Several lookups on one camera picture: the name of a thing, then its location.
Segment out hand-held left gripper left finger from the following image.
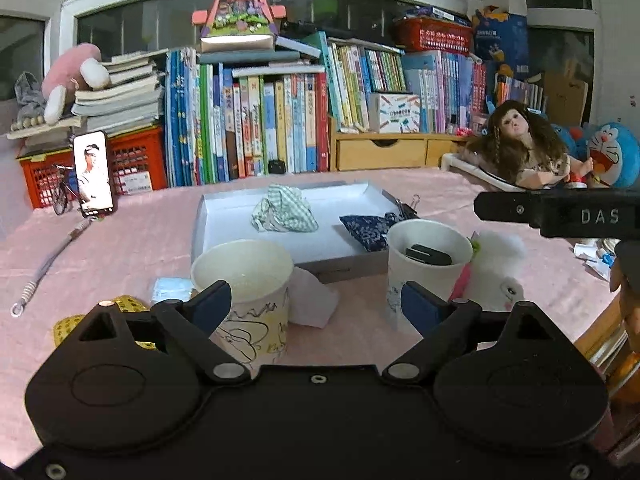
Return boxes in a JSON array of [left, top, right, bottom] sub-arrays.
[[79, 280, 251, 384]]

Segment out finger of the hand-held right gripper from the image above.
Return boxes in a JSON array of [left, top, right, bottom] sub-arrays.
[[473, 190, 546, 229]]

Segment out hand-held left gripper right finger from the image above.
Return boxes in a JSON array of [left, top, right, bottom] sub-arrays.
[[382, 281, 566, 382]]

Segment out white plush toy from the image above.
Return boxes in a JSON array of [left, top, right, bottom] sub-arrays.
[[449, 231, 527, 312]]

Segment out white soft cloth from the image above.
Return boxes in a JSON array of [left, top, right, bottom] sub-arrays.
[[289, 266, 340, 330]]

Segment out shallow white tray box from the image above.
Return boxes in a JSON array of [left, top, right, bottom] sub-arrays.
[[191, 181, 417, 282]]

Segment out white paper cup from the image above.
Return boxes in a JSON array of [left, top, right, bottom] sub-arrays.
[[387, 219, 474, 334]]

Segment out small tubes and wrappers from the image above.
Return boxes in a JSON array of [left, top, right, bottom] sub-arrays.
[[572, 239, 617, 281]]

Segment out light blue face mask pack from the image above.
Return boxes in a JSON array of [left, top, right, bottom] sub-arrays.
[[149, 276, 194, 304]]

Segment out paper cup with line drawing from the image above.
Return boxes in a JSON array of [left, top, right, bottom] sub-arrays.
[[190, 239, 295, 367]]

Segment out white doll chair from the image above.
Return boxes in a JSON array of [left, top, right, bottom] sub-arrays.
[[439, 152, 532, 192]]

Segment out small black item in cup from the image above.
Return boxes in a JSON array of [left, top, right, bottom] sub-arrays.
[[405, 244, 454, 266]]

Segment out blue cat plush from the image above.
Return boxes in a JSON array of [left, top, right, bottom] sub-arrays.
[[550, 120, 640, 190]]

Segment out long-haired doll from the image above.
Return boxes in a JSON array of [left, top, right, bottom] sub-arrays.
[[464, 99, 597, 191]]

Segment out dark blue floral pouch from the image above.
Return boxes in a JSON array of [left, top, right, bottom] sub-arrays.
[[339, 212, 402, 253]]

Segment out black binder clip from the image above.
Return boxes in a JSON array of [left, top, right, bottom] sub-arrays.
[[394, 193, 422, 221]]

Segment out green checkered cloth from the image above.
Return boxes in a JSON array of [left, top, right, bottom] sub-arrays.
[[251, 184, 319, 234]]

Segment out brown cardboard box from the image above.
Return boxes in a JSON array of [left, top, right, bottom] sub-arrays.
[[542, 69, 589, 129]]

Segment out wooden drawer box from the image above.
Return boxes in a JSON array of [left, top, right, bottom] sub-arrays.
[[329, 116, 472, 172]]

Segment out row of thin books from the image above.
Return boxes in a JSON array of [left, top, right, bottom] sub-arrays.
[[320, 30, 547, 136]]

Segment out white boxed book set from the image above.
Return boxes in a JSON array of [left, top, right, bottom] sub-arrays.
[[367, 92, 422, 135]]

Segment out red plastic crate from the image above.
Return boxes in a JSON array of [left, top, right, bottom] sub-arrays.
[[17, 127, 169, 210]]

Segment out blue printed bag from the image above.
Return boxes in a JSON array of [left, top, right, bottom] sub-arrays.
[[472, 5, 530, 81]]

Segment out smartphone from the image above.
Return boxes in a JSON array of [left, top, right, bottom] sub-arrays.
[[73, 130, 119, 219]]

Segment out miniature bicycle model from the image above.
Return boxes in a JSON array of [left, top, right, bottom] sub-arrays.
[[51, 163, 81, 216]]

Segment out red plastic basket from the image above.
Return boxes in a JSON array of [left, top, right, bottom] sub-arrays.
[[392, 15, 474, 55]]

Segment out row of upright books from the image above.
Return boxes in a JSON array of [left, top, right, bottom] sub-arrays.
[[164, 47, 331, 189]]

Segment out stack of lying books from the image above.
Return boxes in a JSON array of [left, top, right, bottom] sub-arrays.
[[71, 49, 169, 136]]

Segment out pink plush rabbit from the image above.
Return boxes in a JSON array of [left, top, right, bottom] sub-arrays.
[[41, 43, 111, 126]]

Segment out grey cloth toy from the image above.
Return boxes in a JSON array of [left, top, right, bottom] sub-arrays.
[[13, 70, 49, 127]]

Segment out pink toy house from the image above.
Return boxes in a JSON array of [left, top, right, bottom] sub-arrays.
[[192, 0, 289, 54]]

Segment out coiled lanyard cord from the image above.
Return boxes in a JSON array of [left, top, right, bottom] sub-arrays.
[[10, 217, 94, 317]]

